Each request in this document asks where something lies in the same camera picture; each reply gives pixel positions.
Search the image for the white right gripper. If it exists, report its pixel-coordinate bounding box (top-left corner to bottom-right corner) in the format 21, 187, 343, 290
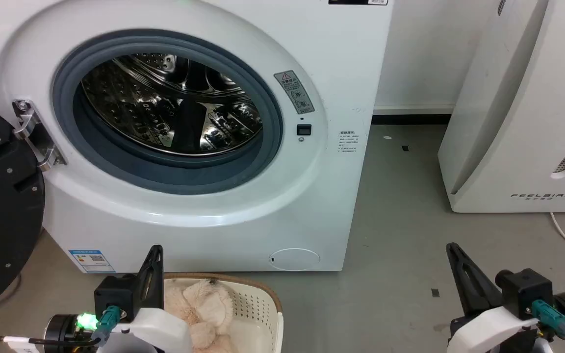
446, 242, 542, 353

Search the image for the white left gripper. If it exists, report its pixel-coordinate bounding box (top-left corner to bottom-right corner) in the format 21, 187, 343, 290
99, 245, 193, 353

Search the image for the beige plush toy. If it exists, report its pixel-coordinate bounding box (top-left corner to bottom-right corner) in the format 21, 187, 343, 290
164, 279, 237, 353

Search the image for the black washing machine door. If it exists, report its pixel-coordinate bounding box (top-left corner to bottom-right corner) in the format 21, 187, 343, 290
0, 97, 46, 322

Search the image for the stainless steel washing machine drum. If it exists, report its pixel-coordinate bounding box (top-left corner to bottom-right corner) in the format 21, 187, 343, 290
80, 53, 264, 157

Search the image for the blue energy label sticker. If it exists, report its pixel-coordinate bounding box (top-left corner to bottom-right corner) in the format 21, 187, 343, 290
68, 249, 116, 274

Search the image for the grey rubber door gasket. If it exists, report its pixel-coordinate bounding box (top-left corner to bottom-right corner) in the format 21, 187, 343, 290
51, 29, 284, 196

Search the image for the cream plastic laundry basket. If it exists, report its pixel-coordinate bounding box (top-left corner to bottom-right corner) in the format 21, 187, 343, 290
163, 273, 284, 353

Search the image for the oval white filter cover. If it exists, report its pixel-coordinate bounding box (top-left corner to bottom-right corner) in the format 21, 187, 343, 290
269, 248, 321, 271

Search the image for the white air purifier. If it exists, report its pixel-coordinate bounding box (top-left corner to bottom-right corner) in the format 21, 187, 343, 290
438, 0, 565, 214

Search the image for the white front-load washing machine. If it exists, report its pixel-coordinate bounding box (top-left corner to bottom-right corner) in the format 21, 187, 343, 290
0, 0, 395, 274

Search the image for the chrome door hinge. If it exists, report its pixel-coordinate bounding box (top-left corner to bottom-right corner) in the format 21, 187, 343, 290
12, 99, 67, 172

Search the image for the small printed text sticker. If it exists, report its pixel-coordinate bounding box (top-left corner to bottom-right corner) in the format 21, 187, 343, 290
337, 130, 360, 154

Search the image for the grey warning sticker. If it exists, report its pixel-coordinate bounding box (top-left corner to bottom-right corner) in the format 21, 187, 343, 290
274, 70, 315, 115

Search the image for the left green-plug black cable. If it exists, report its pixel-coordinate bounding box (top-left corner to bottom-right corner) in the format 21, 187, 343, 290
0, 304, 122, 350

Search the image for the green-plug black cable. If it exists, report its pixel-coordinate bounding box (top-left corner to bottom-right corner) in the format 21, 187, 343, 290
531, 300, 565, 353
0, 304, 122, 350

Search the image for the right green-plug black cable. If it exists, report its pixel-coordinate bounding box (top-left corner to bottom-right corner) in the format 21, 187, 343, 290
531, 300, 565, 353

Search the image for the black wall baseboard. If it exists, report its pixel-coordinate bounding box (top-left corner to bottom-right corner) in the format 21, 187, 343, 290
372, 114, 453, 126

